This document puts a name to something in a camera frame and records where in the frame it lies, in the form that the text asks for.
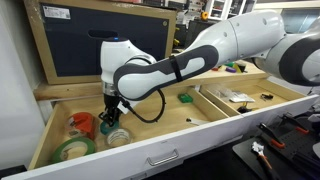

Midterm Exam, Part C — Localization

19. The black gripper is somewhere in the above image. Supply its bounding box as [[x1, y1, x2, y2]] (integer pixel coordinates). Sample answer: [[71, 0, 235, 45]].
[[98, 94, 121, 128]]

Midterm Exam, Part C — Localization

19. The small teal green tape roll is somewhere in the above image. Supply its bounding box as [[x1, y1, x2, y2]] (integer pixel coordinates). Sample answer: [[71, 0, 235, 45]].
[[100, 122, 117, 135]]

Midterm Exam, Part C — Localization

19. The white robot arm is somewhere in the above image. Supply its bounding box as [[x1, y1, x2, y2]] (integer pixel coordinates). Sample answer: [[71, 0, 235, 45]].
[[99, 10, 320, 126]]

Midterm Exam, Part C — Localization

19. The clear tape roll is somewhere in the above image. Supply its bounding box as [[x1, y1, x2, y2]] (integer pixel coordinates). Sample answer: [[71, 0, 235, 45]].
[[106, 128, 132, 148]]

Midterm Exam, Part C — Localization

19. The orange tape dispenser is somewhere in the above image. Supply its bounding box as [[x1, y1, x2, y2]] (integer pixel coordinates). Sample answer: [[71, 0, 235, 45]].
[[64, 112, 96, 140]]

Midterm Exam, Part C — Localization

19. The open white wooden drawer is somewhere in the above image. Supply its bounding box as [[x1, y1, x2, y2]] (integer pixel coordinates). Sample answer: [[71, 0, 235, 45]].
[[3, 80, 318, 180]]

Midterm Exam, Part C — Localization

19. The large green tape roll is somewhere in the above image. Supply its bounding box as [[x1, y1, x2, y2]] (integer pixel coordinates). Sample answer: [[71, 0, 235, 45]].
[[51, 137, 96, 163]]

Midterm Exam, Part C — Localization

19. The purple tape roll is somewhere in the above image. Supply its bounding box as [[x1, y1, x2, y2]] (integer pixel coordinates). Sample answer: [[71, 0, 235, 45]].
[[225, 67, 236, 73]]

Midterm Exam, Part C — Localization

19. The bright green tape roll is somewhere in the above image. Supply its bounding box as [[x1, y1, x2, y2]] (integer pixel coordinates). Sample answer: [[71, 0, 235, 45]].
[[224, 62, 234, 67]]

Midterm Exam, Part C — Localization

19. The small green plastic box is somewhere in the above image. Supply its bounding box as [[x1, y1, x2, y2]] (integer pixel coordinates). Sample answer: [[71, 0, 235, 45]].
[[178, 94, 193, 103]]

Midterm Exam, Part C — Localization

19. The white black marker pen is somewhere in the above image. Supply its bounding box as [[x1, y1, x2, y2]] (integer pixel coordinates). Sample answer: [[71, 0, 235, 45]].
[[186, 118, 210, 126]]

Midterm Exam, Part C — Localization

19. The wooden box with black front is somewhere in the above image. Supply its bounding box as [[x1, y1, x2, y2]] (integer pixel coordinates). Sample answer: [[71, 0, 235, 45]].
[[23, 0, 177, 84]]

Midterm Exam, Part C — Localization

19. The clear plastic bag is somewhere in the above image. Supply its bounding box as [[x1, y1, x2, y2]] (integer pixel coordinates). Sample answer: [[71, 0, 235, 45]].
[[208, 85, 254, 103]]

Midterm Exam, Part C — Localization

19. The black yellow small tool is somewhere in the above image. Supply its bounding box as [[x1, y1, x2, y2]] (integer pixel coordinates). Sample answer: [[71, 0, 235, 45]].
[[237, 102, 254, 114]]

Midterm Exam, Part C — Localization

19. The black orange clamp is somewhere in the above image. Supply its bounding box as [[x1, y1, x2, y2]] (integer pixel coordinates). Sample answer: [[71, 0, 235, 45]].
[[258, 123, 285, 149], [281, 113, 310, 134]]

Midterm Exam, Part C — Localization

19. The black binder clip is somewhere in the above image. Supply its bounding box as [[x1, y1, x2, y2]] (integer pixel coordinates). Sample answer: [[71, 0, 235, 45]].
[[260, 94, 274, 101]]

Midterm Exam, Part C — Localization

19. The metal drawer handle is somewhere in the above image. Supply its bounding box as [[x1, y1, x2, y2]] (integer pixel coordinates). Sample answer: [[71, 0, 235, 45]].
[[147, 149, 179, 166]]

